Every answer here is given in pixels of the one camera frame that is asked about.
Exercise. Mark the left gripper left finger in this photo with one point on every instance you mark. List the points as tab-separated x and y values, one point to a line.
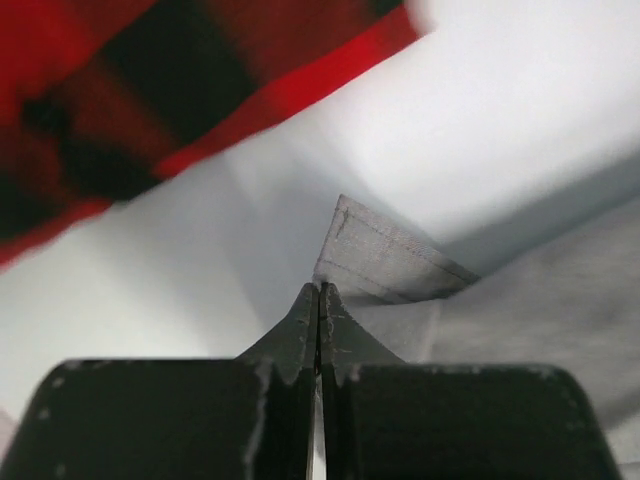
250	417

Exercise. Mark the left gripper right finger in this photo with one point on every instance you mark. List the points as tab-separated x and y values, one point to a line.
388	419

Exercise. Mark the grey long sleeve shirt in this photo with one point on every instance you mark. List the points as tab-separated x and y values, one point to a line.
572	302

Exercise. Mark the red black plaid shirt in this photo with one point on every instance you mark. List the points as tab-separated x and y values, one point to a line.
101	101

